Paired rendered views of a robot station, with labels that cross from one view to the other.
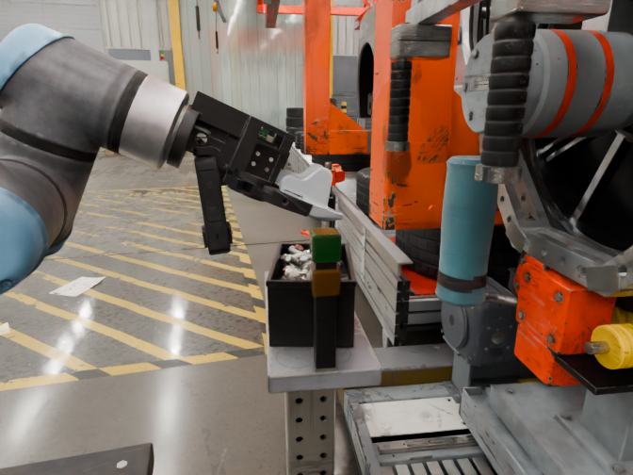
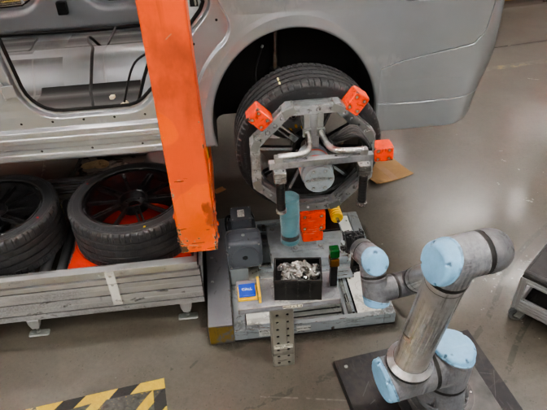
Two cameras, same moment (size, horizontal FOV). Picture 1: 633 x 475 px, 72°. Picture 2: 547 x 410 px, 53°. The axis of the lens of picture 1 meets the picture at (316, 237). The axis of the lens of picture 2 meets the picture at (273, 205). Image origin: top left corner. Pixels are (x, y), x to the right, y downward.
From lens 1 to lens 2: 2.24 m
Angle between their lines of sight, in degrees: 79
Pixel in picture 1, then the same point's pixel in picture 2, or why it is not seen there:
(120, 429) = not seen: outside the picture
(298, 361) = (330, 291)
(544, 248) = (306, 206)
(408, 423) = not seen: hidden behind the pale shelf
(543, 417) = (293, 255)
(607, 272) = (336, 202)
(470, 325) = (258, 251)
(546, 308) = (317, 221)
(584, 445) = (308, 249)
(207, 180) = not seen: hidden behind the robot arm
